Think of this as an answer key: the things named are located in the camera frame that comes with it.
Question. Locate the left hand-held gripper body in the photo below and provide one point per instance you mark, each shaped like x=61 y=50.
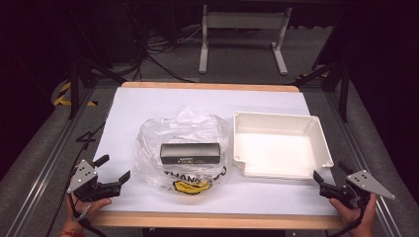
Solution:
x=86 y=184

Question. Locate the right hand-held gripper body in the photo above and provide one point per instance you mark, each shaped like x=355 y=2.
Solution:
x=359 y=189

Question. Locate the white plastic tray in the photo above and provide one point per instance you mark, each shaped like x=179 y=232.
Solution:
x=276 y=151

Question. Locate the clear plastic bag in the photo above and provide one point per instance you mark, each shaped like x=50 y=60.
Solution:
x=154 y=131

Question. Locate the black rectangular box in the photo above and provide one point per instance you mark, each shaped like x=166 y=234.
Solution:
x=190 y=153

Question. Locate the person's left hand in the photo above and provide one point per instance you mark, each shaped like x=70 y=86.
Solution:
x=86 y=207

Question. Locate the person's right hand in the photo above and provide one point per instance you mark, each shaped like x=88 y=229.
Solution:
x=353 y=215

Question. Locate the black tripod stand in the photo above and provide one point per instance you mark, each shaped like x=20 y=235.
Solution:
x=344 y=95
x=74 y=89

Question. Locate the yellow black hazard tape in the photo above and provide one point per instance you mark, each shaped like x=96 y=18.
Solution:
x=62 y=98

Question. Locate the white paper sheet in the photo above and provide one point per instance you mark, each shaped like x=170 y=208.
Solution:
x=148 y=98

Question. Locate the white metal stand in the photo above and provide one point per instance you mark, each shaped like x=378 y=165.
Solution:
x=245 y=19

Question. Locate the aluminium rail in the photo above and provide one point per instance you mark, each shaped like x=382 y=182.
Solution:
x=49 y=161
x=349 y=131

